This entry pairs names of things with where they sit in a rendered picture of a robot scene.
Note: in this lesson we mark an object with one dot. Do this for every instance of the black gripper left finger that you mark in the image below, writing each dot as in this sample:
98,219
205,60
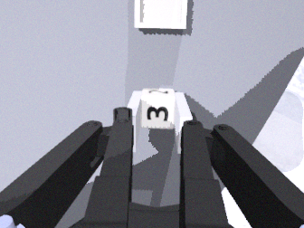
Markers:
41,195

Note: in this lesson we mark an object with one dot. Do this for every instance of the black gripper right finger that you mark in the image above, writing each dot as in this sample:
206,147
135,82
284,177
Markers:
265,196

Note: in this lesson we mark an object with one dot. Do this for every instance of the white digit cube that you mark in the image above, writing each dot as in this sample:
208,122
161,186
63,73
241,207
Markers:
157,108

